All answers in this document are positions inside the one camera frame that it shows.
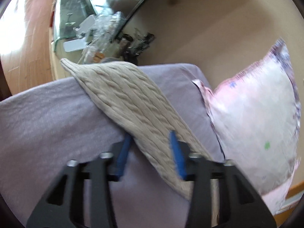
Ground lilac bed sheet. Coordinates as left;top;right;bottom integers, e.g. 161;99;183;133
1;63;224;227

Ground clear plastic wrap clutter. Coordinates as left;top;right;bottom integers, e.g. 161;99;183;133
74;11;125;64

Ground wooden nightstand with glass top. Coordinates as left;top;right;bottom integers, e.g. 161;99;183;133
50;0;145;80

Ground wooden headboard frame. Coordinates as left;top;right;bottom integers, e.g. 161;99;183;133
274;181;303;227

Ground beige cable-knit sweater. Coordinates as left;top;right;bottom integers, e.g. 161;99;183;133
60;58;211;200

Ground black devices by wall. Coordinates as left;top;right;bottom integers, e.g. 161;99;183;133
121;32;156;66

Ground white box on nightstand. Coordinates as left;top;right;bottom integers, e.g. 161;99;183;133
63;38;87;52

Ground pink floral pillow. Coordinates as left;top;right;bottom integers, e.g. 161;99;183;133
193;39;301;214

